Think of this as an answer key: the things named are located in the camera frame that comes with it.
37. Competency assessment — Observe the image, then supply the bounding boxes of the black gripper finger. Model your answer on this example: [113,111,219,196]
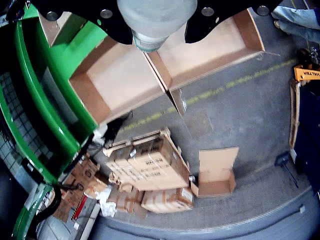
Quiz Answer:
[184,0,283,44]
[24,0,133,46]

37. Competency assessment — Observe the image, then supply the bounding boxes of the white bottle teal label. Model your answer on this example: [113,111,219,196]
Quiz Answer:
[116,0,198,53]

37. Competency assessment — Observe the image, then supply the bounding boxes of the upright cardboard sheet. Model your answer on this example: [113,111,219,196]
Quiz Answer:
[288,78,301,151]

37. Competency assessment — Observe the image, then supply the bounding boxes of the cardboard box black print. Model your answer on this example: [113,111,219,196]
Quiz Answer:
[102,127,191,193]

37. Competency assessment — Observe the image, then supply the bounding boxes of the flattened open cardboard box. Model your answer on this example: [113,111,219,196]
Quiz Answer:
[191,146,240,198]

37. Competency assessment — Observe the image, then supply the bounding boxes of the plain cardboard box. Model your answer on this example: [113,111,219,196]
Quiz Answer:
[140,186,196,214]

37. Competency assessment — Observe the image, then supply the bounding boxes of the person in blue clothes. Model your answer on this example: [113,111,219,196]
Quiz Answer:
[271,4,320,45]

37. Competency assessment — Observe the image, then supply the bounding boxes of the green metal shelf unit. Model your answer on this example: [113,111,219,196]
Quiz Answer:
[0,19,108,240]

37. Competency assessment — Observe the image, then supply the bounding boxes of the yellow pallet jack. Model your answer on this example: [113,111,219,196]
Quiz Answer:
[293,48,320,83]

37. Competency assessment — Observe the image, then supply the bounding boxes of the grey grid panel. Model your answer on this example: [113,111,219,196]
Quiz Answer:
[0,72,54,163]

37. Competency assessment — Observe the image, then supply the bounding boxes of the black floor tool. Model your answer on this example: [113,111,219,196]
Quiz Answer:
[274,152,300,189]

